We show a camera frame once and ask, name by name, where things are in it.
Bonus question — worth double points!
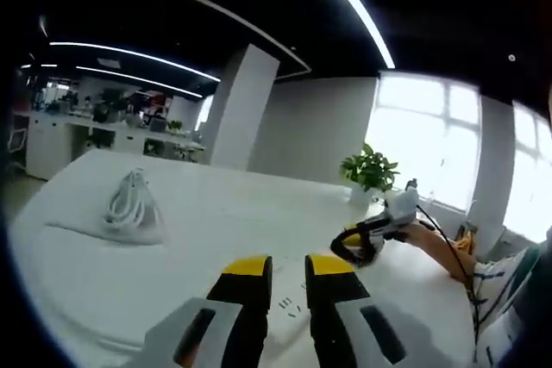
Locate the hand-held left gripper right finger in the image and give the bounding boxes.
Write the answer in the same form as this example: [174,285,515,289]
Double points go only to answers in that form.
[304,252,409,368]

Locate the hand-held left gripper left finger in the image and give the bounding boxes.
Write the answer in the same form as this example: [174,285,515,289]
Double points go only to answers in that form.
[144,254,273,368]

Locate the black charger cable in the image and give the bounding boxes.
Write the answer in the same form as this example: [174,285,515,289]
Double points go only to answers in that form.
[329,228,385,268]

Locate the white power strip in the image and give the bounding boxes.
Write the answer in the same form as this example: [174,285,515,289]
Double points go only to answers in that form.
[258,258,318,368]

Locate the ceiling strip light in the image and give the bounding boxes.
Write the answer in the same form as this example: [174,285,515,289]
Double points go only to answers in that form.
[49,41,222,84]
[75,65,204,99]

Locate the potted green plant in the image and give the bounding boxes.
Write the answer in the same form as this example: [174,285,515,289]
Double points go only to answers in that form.
[339,142,401,205]

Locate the yellow object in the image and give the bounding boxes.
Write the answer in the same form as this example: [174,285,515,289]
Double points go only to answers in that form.
[455,232,475,253]

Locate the person's white striped shirt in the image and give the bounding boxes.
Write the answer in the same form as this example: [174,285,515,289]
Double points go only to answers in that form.
[469,246,549,368]

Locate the long curved ceiling light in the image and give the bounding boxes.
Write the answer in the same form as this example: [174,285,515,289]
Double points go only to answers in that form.
[304,0,397,71]

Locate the row of white office desks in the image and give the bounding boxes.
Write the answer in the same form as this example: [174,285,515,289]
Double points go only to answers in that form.
[12,107,206,182]

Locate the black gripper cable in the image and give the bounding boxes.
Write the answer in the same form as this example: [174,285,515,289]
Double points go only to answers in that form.
[414,203,484,343]

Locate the white power strip cable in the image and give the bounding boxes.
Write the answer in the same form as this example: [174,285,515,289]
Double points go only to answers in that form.
[45,167,167,247]

